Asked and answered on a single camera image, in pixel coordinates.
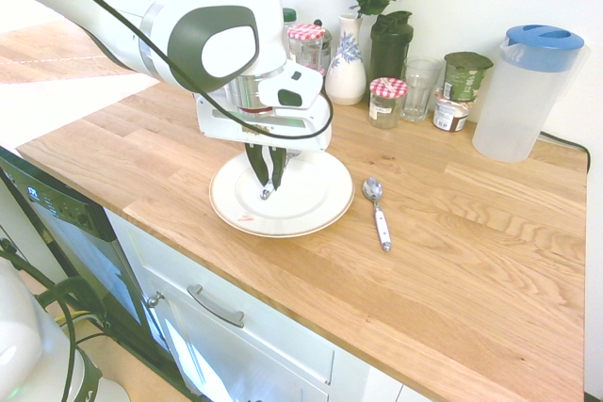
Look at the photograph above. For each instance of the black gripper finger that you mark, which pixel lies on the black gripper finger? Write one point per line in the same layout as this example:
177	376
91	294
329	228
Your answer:
279	166
258	164

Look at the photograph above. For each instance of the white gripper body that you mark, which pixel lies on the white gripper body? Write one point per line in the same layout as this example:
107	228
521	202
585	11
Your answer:
221	126

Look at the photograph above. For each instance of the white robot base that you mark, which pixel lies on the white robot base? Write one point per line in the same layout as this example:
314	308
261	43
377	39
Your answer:
28	350

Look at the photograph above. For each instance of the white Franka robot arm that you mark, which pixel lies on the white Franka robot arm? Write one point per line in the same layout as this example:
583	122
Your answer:
207	2

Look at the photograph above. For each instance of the white gold-rimmed plate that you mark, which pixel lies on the white gold-rimmed plate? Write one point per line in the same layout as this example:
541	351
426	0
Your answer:
301	204

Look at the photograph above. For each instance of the white vase blue floral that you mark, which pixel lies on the white vase blue floral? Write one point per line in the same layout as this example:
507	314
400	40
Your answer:
346	77

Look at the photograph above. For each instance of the tall jar red-checked lid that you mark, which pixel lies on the tall jar red-checked lid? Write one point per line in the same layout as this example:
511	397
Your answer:
305	49

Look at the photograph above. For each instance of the small jar red-checked lid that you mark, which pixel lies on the small jar red-checked lid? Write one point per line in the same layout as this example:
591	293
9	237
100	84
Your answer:
387	107

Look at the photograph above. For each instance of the bottle with green cap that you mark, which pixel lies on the bottle with green cap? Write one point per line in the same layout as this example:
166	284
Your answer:
288	20

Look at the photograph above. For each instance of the clear drinking glass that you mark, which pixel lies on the clear drinking glass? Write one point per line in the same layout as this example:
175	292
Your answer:
418	91

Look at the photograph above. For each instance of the dark green shaker bottle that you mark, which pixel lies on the dark green shaker bottle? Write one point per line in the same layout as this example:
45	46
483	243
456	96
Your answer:
390	53

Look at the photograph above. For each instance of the white cabinet drawer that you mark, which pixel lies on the white cabinet drawer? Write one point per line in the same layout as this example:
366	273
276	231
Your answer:
264	326

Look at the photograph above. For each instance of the silver cabinet knob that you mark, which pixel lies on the silver cabinet knob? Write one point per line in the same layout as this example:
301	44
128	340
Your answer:
154	300

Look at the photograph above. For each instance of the white brown yogurt cup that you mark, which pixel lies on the white brown yogurt cup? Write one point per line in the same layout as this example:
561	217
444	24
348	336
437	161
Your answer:
450	115

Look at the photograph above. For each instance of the black dishwasher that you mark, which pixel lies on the black dishwasher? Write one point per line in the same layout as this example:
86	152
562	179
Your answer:
80	242

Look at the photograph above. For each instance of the green yogurt cup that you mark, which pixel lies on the green yogurt cup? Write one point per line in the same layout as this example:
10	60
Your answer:
466	77

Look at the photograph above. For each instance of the clear pitcher blue lid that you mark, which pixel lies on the clear pitcher blue lid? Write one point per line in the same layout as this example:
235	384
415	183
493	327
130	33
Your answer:
523	101

